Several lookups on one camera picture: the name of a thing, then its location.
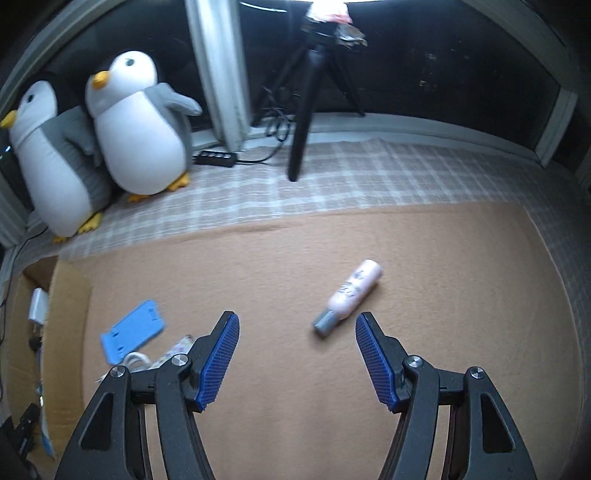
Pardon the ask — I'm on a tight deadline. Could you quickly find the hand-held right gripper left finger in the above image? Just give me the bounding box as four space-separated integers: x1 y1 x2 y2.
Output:
55 310 241 480

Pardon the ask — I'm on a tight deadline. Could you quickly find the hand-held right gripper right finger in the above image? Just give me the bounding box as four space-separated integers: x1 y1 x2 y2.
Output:
355 311 539 480

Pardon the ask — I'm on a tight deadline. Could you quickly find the white patterned tube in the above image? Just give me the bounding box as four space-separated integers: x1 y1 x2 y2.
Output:
148 335 195 370

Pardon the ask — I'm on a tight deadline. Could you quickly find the pink bottle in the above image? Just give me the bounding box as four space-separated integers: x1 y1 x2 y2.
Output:
313 259 384 339

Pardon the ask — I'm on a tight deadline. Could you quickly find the white cable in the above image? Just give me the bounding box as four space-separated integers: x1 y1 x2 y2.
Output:
121 352 153 374

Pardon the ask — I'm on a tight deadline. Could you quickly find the blue rectangular case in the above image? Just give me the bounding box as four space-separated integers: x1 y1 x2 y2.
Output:
100 300 166 365

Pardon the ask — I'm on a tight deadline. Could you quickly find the cardboard box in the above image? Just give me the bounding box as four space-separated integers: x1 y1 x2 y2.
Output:
0 256 93 462

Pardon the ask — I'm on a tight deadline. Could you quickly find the white charger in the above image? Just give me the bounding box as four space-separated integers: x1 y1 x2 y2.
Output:
27 287 51 326

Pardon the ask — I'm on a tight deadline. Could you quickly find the plaid cloth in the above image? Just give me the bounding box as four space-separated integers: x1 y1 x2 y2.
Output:
28 136 591 324

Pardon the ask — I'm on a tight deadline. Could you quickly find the black tripod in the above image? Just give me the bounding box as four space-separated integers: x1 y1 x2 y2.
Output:
252 23 368 183

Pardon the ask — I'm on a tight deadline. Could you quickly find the small penguin plush toy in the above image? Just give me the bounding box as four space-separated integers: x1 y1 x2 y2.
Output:
84 51 204 204

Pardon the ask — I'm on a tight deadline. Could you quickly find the large penguin plush toy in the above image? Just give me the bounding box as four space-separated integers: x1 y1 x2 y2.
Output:
0 80 116 243

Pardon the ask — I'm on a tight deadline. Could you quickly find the black inline switch hub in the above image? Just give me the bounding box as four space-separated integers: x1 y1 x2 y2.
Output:
193 150 240 167

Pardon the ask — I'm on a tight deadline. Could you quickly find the black hub cable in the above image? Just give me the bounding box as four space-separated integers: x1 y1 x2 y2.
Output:
238 83 301 164

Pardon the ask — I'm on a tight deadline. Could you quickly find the white window frame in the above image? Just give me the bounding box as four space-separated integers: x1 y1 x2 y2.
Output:
0 0 591 250

